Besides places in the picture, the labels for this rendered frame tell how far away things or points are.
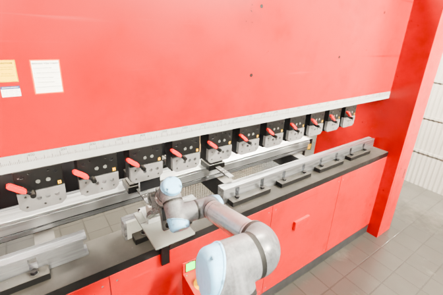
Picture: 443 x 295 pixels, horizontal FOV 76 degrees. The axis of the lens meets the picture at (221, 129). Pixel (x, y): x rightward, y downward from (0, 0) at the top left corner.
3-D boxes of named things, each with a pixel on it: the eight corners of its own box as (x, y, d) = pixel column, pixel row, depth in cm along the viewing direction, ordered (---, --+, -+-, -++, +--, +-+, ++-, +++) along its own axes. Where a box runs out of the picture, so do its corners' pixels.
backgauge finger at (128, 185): (138, 209, 138) (138, 200, 137) (122, 185, 158) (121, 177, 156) (161, 201, 145) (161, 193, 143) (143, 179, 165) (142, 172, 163)
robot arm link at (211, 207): (300, 228, 71) (214, 186, 115) (265, 241, 66) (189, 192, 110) (302, 271, 72) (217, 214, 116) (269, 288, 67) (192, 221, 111)
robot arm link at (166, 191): (165, 198, 99) (159, 176, 103) (159, 207, 108) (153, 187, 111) (186, 193, 103) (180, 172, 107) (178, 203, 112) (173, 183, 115)
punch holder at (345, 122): (342, 128, 212) (346, 107, 207) (332, 124, 219) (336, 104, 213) (353, 124, 221) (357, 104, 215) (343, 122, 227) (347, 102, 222)
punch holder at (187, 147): (173, 173, 135) (172, 141, 129) (165, 166, 141) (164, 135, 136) (199, 166, 143) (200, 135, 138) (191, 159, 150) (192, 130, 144)
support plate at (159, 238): (155, 250, 113) (155, 248, 112) (133, 215, 133) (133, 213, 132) (194, 234, 123) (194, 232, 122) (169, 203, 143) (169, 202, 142)
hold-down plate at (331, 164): (320, 173, 206) (320, 169, 205) (313, 170, 210) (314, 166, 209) (343, 164, 222) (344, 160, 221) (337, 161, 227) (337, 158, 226)
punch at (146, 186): (140, 195, 132) (139, 178, 129) (139, 193, 134) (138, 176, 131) (160, 189, 138) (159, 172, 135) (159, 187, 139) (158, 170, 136)
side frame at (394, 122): (376, 238, 272) (455, -31, 195) (306, 195, 337) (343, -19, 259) (389, 228, 286) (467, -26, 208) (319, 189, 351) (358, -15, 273)
